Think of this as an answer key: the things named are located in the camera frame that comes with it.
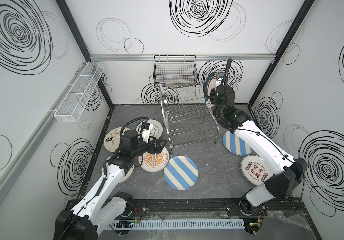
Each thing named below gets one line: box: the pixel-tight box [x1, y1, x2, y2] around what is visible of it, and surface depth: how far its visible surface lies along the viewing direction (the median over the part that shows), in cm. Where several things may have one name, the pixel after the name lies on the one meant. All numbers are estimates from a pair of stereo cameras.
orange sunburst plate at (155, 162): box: [139, 147, 170, 173], surface depth 91 cm
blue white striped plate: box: [163, 155, 199, 190], surface depth 87 cm
